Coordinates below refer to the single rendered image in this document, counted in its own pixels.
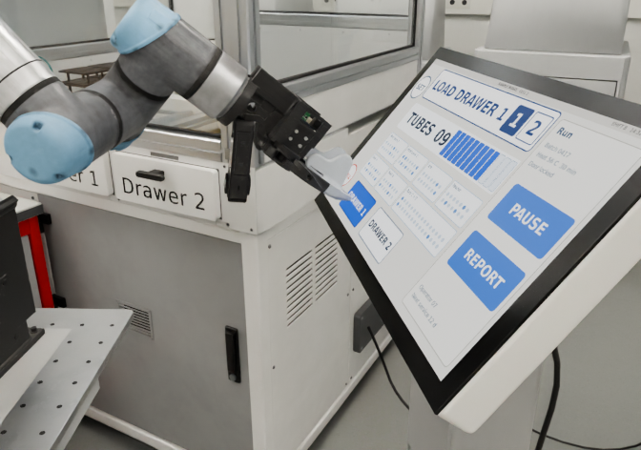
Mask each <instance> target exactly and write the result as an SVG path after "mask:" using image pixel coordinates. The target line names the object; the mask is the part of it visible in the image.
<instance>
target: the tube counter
mask: <svg viewBox="0 0 641 450"><path fill-rule="evenodd" d="M425 147H426V148H428V149H429V150H430V151H431V152H433V153H434V154H436V155H437V156H439V157H440V158H441V159H442V160H443V161H445V162H446V163H448V164H449V165H450V166H452V167H453V168H454V169H456V170H457V171H459V172H460V173H461V174H463V175H464V176H466V177H467V178H469V179H470V180H471V181H473V182H474V183H475V184H477V185H478V186H480V187H481V188H482V189H484V190H485V191H486V192H488V193H489V194H493V193H494V192H495V191H496V189H497V188H498V187H499V186H500V185H501V184H502V183H503V181H504V180H505V179H506V178H507V177H508V176H509V175H510V173H511V172H512V171H513V170H514V169H515V168H516V167H517V165H518V164H519V163H520V162H521V161H520V160H518V159H516V158H514V157H513V156H511V155H509V154H507V153H505V152H503V151H501V150H499V149H498V148H496V147H494V146H492V145H491V144H489V143H487V142H485V141H484V140H483V139H481V138H479V137H477V136H476V135H474V134H472V133H469V132H468V131H466V130H464V129H462V128H461V127H459V126H457V125H455V124H453V123H452V122H450V121H448V120H447V121H446V122H445V123H444V125H443V126H442V127H441V128H440V129H439V130H438V132H437V133H436V134H435V135H434V136H433V138H432V139H431V140H430V141H429V142H428V143H427V145H426V146H425Z"/></svg>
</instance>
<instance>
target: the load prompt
mask: <svg viewBox="0 0 641 450"><path fill-rule="evenodd" d="M421 98H423V99H425V100H427V101H429V102H431V103H433V104H435V105H436V106H438V107H440V108H442V109H444V110H446V111H448V112H450V113H453V114H454V115H456V116H458V117H460V118H462V119H463V120H465V121H467V122H469V123H470V124H472V125H474V126H476V127H478V128H480V129H482V130H484V131H486V132H487V133H490V134H492V135H494V136H496V137H498V138H500V139H502V140H504V141H505V142H506V143H508V144H510V145H512V146H514V147H516V148H518V149H520V150H521V151H523V152H525V153H529V152H530V151H531V150H532V148H533V147H534V146H535V145H536V144H537V143H538V142H539V140H540V139H541V138H542V137H543V136H544V135H545V134H546V133H547V131H548V130H549V129H550V128H551V127H552V126H553V124H554V123H555V122H556V121H557V120H558V119H559V118H560V117H561V115H562V114H563V112H560V111H557V110H555V109H553V108H550V107H547V106H545V105H542V104H539V103H537V102H534V101H531V100H528V99H526V98H524V97H521V96H519V95H516V94H513V93H510V92H506V91H503V90H501V89H498V88H495V87H492V86H490V85H488V84H485V83H483V82H480V81H477V80H474V79H472V78H469V77H466V76H464V75H461V74H458V73H456V72H452V71H449V70H447V69H444V70H443V71H442V72H441V73H440V74H439V76H438V77H437V78H436V79H435V80H434V82H433V83H432V84H431V85H430V86H429V88H428V89H427V90H426V91H425V92H424V94H423V95H422V96H421Z"/></svg>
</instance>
